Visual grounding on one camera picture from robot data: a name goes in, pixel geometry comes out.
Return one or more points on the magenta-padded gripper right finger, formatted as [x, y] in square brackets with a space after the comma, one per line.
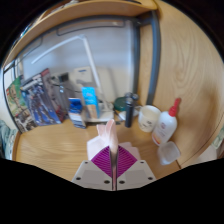
[136, 175]

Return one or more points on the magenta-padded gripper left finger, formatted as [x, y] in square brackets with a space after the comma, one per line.
[91, 175]

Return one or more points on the pale pink towel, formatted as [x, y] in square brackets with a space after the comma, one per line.
[108, 133]

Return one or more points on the clear plastic container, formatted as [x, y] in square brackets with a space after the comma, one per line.
[168, 152]

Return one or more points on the white red-capped lotion bottle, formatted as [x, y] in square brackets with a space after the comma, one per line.
[164, 128]

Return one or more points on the white mug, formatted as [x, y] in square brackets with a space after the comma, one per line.
[148, 118]

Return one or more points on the dark blue small box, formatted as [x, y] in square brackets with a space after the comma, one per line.
[76, 111]

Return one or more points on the light blue carton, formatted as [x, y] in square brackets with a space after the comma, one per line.
[90, 100]

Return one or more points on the clear tall bottle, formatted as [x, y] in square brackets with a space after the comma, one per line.
[61, 98]

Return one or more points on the blue robot model box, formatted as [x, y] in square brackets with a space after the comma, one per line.
[40, 100]

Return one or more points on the grey-green bedding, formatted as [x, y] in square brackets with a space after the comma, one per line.
[6, 138]

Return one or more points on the white box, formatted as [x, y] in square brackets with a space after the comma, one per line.
[82, 75]

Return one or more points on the tree figure toy box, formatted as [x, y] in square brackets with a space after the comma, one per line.
[18, 103]

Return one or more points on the white desk lamp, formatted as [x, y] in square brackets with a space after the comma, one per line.
[90, 60]

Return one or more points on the grey metal desk frame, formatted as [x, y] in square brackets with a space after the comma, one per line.
[154, 60]

